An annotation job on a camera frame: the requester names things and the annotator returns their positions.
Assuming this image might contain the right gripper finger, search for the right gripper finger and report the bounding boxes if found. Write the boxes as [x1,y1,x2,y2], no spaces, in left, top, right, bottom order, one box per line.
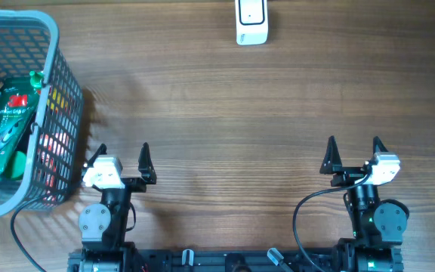
[372,136,388,153]
[319,135,343,175]

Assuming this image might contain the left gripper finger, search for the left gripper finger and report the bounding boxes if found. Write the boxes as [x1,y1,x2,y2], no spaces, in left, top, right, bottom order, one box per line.
[138,142,155,178]
[83,144,107,168]

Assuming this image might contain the green 3M gloves packet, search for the green 3M gloves packet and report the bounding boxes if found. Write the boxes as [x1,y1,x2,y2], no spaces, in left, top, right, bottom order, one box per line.
[0,76,39,176]

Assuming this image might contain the green lid white jar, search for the green lid white jar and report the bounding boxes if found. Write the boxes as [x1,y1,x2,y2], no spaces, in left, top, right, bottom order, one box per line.
[3,151,26,180]

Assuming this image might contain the green cap sauce bottle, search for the green cap sauce bottle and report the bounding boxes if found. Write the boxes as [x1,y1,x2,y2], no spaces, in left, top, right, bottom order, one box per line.
[29,70,45,90]

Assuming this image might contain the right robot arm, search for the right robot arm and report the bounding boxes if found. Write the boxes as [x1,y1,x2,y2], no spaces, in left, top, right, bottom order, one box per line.
[319,136,409,272]

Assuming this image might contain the white barcode scanner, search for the white barcode scanner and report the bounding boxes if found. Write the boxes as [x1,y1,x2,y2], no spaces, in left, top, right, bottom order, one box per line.
[235,0,269,46]

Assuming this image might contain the red packet in basket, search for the red packet in basket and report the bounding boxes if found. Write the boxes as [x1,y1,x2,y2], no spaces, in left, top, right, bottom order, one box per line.
[39,132,69,187]

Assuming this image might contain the grey plastic mesh basket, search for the grey plastic mesh basket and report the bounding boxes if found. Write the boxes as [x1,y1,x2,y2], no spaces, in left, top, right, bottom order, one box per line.
[0,10,84,217]

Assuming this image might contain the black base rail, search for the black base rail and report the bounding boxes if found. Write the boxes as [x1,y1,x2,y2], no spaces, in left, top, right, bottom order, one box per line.
[67,248,405,272]

